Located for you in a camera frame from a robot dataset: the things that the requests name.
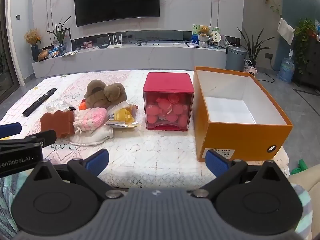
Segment red storage box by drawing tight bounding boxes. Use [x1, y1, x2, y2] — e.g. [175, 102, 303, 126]
[143, 72, 195, 131]

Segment teal striped cloth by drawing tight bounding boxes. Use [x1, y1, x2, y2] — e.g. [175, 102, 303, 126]
[0, 174, 314, 240]

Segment white face mask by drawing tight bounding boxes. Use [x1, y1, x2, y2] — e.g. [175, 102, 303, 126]
[67, 126, 114, 146]

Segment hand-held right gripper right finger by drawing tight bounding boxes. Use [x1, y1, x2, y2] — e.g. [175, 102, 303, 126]
[192, 150, 292, 199]

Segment white lace cloth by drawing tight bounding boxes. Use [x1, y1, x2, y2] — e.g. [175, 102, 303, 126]
[32, 69, 290, 189]

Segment white towel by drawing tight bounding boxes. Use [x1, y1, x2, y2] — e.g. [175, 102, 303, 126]
[277, 18, 295, 46]

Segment white round fan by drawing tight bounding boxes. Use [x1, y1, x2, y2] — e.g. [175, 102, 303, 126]
[210, 30, 222, 43]

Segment glass sliding door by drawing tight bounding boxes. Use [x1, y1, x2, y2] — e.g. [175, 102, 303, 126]
[0, 0, 21, 103]

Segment grey trash can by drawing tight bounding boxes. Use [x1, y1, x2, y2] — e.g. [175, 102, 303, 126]
[226, 45, 247, 71]

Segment long leaf potted plant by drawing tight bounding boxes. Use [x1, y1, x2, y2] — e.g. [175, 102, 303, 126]
[236, 26, 265, 68]

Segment small white heater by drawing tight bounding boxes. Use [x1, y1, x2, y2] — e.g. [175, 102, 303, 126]
[244, 60, 258, 77]

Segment brown sponge block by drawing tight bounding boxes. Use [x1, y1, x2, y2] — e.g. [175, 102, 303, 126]
[40, 110, 75, 138]

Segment bushy green plant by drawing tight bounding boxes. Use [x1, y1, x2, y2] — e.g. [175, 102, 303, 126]
[294, 17, 317, 74]

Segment brown plush toy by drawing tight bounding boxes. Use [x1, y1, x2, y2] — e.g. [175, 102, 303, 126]
[84, 79, 127, 110]

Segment brown gourd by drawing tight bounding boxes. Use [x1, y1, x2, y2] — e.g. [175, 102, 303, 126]
[37, 49, 52, 62]

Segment green plant in glass vase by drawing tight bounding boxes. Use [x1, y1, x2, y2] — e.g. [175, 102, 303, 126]
[47, 16, 72, 53]

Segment grey marble television cabinet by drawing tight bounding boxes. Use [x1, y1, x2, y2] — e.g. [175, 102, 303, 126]
[32, 31, 228, 78]

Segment green object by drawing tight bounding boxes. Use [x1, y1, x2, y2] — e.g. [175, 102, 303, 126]
[290, 159, 310, 175]

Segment orange cardboard box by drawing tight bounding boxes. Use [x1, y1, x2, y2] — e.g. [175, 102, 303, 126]
[192, 66, 293, 162]

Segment white router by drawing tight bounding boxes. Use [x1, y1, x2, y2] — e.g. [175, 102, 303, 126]
[107, 33, 123, 48]

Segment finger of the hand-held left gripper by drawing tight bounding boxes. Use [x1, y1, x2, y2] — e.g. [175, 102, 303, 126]
[0, 129, 57, 153]
[0, 122, 22, 139]

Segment dark cabinet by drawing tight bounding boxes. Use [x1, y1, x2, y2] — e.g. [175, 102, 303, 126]
[295, 32, 320, 88]

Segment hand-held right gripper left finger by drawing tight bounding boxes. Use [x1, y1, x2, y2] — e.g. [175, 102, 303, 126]
[26, 149, 125, 200]

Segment black wall television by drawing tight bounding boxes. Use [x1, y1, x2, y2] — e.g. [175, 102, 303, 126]
[74, 0, 160, 27]

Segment dried flowers in dark vase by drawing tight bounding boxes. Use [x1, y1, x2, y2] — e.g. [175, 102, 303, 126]
[24, 29, 42, 62]

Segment lemon print grid tablecloth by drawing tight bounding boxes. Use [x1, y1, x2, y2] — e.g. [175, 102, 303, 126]
[0, 76, 67, 130]

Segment blue water bottle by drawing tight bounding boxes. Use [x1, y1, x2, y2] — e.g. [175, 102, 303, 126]
[277, 51, 295, 83]

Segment pink knitted pouch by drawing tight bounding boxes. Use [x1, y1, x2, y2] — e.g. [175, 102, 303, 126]
[74, 107, 108, 133]

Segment black remote control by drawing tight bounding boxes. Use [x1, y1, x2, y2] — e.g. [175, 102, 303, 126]
[22, 88, 57, 117]

